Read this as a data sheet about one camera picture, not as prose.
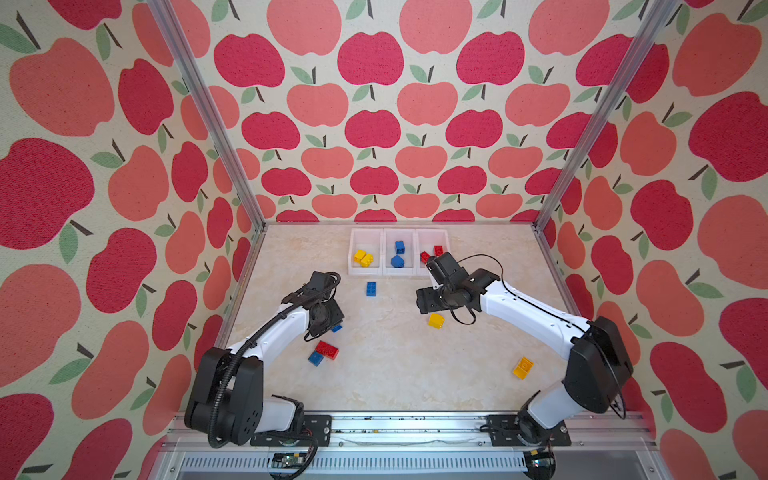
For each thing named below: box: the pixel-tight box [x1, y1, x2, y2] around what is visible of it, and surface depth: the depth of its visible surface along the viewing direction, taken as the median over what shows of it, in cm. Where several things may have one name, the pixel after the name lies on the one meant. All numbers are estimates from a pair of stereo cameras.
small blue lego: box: [308, 350, 324, 367], surface depth 87 cm
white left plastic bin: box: [348, 228, 384, 275], surface depth 110 cm
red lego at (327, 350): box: [316, 340, 339, 360], surface depth 89 cm
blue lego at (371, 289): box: [366, 281, 377, 297], surface depth 103 cm
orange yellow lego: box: [512, 356, 534, 380], surface depth 83 cm
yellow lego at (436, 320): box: [428, 313, 445, 329], surface depth 94 cm
